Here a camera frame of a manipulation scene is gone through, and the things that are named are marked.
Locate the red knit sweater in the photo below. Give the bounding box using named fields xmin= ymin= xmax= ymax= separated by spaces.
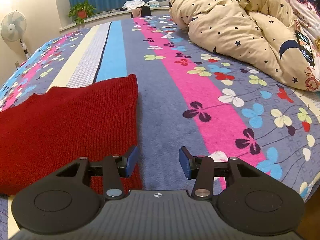
xmin=1 ymin=74 xmax=138 ymax=196

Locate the white clothes pile on sill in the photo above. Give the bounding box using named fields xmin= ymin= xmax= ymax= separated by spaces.
xmin=122 ymin=0 xmax=145 ymax=10

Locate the floral fleece bed blanket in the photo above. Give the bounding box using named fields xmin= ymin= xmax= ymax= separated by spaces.
xmin=1 ymin=16 xmax=319 ymax=239

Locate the cream star-print duvet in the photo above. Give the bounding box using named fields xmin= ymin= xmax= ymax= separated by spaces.
xmin=169 ymin=0 xmax=319 ymax=92

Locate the potted green plant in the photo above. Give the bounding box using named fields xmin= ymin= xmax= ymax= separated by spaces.
xmin=68 ymin=1 xmax=97 ymax=25

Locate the black phone on duvet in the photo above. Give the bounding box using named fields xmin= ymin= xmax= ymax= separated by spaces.
xmin=296 ymin=31 xmax=315 ymax=67

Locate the white standing fan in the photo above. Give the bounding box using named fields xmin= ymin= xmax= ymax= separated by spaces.
xmin=1 ymin=10 xmax=31 ymax=59

